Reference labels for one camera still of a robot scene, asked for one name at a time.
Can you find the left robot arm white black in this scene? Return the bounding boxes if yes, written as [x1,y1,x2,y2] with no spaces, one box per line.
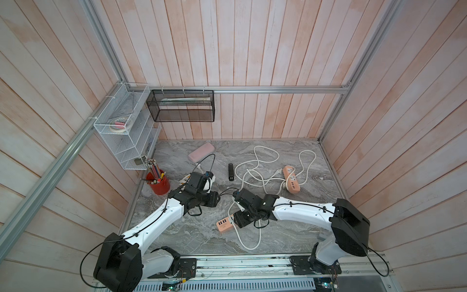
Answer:
[93,172,220,292]

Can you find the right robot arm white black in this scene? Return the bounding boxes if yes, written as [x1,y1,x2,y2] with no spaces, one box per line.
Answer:
[233,189,370,266]

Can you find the pink power strip front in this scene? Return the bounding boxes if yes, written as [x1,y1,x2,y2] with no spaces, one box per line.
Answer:
[216,215,234,233]

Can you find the pink power strip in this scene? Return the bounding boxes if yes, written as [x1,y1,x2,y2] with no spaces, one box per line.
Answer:
[216,215,234,233]
[283,165,300,195]

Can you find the pink power strip right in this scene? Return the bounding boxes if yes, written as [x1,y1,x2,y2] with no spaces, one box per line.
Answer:
[283,165,300,195]

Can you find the black remote control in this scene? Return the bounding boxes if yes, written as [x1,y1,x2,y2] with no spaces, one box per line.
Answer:
[228,163,235,181]

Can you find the red pencil cup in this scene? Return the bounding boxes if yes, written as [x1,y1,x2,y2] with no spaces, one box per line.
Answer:
[145,159,170,196]

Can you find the black mesh basket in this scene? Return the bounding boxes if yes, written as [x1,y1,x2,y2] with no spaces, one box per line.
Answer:
[146,90,216,123]

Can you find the tape roll in rack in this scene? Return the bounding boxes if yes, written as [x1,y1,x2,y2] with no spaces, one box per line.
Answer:
[109,116,131,133]

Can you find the white cord of front strip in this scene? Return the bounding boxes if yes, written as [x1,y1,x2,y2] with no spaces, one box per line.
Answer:
[233,218,262,251]

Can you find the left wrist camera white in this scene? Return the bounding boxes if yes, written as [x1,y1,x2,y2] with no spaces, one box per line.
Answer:
[203,172,216,193]

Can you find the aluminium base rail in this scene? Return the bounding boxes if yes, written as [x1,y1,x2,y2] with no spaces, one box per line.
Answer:
[92,251,395,283]

